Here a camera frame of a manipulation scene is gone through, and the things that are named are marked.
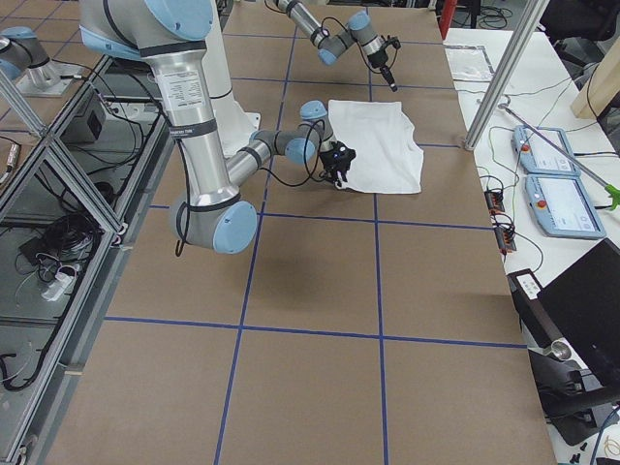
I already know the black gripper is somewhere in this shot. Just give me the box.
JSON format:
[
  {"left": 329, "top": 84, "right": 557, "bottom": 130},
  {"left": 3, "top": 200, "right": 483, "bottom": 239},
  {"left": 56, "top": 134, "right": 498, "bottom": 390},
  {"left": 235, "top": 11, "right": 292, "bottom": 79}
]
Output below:
[
  {"left": 365, "top": 46, "right": 398, "bottom": 92},
  {"left": 319, "top": 142, "right": 357, "bottom": 189}
]

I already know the white long-sleeve printed shirt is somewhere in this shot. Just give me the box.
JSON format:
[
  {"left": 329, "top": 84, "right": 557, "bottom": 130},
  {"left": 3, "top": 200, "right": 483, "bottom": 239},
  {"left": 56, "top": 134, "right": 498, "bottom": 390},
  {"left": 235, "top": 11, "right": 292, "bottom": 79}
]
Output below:
[{"left": 328, "top": 100, "right": 423, "bottom": 195}]

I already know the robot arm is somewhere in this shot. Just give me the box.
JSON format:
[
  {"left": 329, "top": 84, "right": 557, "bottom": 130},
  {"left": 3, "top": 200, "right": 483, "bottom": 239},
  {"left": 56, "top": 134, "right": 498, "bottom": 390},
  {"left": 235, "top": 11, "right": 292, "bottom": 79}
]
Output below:
[
  {"left": 80, "top": 1, "right": 356, "bottom": 254},
  {"left": 264, "top": 0, "right": 401, "bottom": 92}
]

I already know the red cylinder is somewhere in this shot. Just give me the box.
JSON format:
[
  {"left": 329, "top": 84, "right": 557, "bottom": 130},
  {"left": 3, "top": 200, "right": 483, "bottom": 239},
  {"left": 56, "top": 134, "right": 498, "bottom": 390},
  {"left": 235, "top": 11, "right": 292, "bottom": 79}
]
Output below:
[{"left": 438, "top": 0, "right": 458, "bottom": 40}]

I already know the clear plastic bag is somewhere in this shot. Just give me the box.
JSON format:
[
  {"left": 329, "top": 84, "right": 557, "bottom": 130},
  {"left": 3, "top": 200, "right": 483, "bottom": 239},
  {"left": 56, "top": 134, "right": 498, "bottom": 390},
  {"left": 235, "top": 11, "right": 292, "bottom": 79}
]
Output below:
[{"left": 445, "top": 45, "right": 495, "bottom": 83}]

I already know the orange circuit board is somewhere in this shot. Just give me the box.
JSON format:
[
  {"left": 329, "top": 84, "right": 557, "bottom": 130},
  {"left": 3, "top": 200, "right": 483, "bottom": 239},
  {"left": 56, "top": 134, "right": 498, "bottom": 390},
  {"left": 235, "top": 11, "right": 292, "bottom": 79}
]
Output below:
[
  {"left": 484, "top": 190, "right": 505, "bottom": 214},
  {"left": 493, "top": 225, "right": 517, "bottom": 256}
]

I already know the upper blue teach pendant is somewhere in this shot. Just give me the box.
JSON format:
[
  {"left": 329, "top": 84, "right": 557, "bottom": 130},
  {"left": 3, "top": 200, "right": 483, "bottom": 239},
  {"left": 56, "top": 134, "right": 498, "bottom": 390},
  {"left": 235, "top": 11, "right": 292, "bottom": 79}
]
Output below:
[{"left": 511, "top": 125, "right": 580, "bottom": 177}]

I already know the blue teach pendant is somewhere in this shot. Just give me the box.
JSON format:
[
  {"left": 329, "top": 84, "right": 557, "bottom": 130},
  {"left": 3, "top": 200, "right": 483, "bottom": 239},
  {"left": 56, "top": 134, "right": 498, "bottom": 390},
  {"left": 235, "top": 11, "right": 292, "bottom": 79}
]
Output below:
[
  {"left": 511, "top": 125, "right": 580, "bottom": 177},
  {"left": 525, "top": 174, "right": 606, "bottom": 239}
]

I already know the lower blue teach pendant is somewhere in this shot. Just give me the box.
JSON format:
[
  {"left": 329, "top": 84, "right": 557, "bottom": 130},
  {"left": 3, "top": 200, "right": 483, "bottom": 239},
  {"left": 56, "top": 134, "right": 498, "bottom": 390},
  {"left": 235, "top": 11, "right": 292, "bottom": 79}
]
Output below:
[{"left": 525, "top": 174, "right": 606, "bottom": 239}]

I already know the reacher grabber stick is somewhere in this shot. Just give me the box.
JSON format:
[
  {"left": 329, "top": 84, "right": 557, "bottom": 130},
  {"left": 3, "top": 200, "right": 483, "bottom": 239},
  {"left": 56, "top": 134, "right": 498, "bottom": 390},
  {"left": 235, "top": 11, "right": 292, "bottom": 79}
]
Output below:
[{"left": 497, "top": 103, "right": 620, "bottom": 211}]

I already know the black laptop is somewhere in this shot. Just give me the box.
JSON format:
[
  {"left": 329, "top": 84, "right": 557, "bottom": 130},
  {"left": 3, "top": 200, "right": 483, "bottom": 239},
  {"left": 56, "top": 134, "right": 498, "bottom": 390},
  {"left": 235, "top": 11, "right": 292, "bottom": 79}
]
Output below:
[{"left": 508, "top": 238, "right": 619, "bottom": 386}]

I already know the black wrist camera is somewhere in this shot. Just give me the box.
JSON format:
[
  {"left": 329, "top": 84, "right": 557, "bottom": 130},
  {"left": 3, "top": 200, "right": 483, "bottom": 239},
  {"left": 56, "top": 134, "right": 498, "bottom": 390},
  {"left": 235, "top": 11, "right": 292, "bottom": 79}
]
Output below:
[{"left": 381, "top": 35, "right": 401, "bottom": 50}]

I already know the white camera mast with base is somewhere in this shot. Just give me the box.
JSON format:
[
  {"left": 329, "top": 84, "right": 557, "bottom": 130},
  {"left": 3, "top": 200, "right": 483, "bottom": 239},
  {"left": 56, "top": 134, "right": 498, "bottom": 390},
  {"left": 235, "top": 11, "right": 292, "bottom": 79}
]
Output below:
[{"left": 202, "top": 1, "right": 261, "bottom": 158}]

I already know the aluminium frame post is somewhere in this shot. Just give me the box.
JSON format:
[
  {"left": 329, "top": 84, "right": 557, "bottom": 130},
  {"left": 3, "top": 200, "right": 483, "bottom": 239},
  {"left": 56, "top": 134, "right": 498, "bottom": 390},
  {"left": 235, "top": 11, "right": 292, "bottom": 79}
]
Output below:
[{"left": 463, "top": 0, "right": 549, "bottom": 151}]

